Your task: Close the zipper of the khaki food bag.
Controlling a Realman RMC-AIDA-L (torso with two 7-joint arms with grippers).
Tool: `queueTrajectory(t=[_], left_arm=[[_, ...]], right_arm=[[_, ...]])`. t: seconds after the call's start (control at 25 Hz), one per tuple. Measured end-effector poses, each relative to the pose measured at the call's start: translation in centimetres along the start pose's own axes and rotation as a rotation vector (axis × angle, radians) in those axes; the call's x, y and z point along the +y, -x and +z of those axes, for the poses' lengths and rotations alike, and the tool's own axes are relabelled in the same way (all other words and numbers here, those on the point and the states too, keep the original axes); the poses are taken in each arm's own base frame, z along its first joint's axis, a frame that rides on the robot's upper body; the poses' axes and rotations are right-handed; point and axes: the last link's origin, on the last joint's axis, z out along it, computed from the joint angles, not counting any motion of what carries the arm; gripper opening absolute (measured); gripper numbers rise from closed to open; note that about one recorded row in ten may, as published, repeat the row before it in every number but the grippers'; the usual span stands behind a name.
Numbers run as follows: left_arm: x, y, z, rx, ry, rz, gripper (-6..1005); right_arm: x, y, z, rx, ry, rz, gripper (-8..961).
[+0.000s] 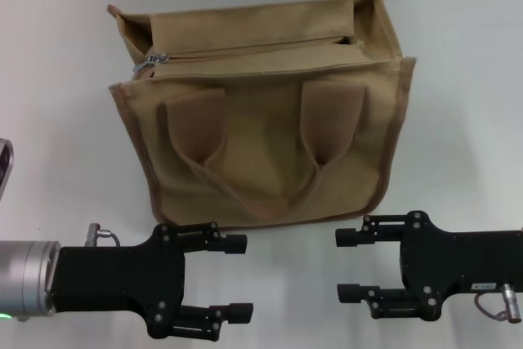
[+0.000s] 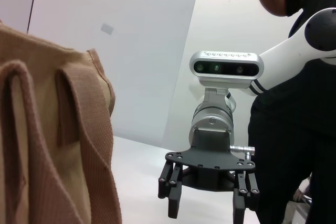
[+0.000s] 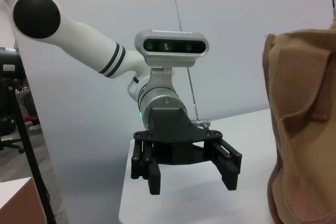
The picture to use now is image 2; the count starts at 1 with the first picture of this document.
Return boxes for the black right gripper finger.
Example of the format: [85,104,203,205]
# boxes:
[232,170,260,224]
[157,159,185,219]

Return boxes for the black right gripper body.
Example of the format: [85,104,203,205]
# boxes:
[164,126,257,192]

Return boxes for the khaki fabric food bag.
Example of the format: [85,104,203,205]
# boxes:
[0,19,122,224]

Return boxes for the white plastic bin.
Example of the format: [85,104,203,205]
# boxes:
[288,199,314,224]

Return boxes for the person in black clothes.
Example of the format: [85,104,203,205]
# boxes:
[247,0,336,224]

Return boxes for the grey gripper cable with connectors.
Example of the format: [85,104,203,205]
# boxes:
[229,144,257,161]

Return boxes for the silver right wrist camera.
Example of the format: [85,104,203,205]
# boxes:
[189,50,265,88]

